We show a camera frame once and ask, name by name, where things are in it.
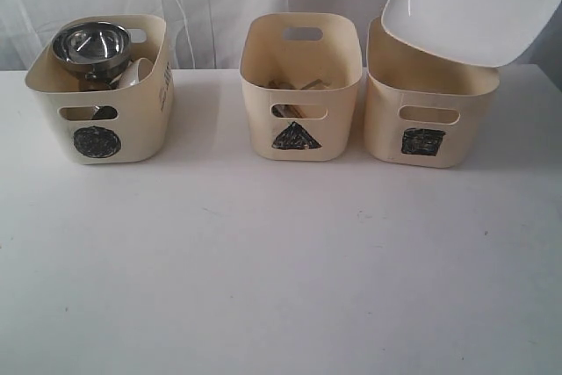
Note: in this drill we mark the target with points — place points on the wooden chopstick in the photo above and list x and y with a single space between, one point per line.
280 85
290 111

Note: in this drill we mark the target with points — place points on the white ceramic bowl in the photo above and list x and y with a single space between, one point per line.
134 73

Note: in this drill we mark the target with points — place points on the steel mug with handle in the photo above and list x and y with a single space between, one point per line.
100 112

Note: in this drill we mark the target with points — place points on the stainless steel bowl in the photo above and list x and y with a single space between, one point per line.
93 50

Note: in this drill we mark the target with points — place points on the white square plate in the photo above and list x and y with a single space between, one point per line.
486 33

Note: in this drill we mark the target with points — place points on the steel table knife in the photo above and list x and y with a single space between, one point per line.
317 84

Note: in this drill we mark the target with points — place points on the cream bin triangle mark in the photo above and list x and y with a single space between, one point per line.
300 47

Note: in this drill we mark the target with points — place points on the cream bin square mark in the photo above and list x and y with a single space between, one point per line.
420 109

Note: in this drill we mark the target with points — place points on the cream bin circle mark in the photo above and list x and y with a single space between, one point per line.
143 109

